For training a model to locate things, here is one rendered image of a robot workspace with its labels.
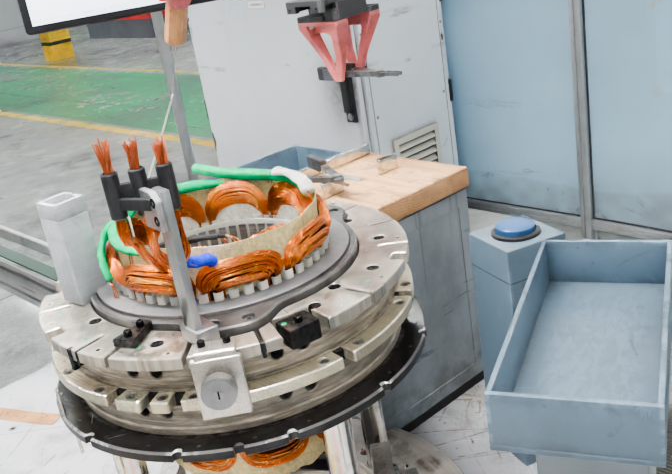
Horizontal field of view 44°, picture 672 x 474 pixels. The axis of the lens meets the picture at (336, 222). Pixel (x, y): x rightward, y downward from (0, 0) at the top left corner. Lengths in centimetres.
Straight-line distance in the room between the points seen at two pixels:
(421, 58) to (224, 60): 85
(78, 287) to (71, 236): 4
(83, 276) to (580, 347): 40
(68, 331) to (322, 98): 250
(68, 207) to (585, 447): 43
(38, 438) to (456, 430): 55
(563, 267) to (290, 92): 255
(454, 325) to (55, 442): 54
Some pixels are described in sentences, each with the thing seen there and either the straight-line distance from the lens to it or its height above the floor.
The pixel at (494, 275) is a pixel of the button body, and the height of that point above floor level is 100.
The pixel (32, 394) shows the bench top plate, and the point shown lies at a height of 78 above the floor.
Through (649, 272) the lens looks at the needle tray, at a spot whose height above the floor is 104.
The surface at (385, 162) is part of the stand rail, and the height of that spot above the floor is 108.
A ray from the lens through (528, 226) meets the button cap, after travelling 85.
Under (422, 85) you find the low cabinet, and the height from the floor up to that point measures 70.
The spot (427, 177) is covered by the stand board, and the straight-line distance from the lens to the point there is 97.
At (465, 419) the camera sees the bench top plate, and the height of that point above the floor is 78.
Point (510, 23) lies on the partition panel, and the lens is 324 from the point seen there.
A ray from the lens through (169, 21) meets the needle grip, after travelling 67.
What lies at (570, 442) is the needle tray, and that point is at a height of 103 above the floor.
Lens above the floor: 137
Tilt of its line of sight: 20 degrees down
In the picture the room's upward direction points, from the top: 10 degrees counter-clockwise
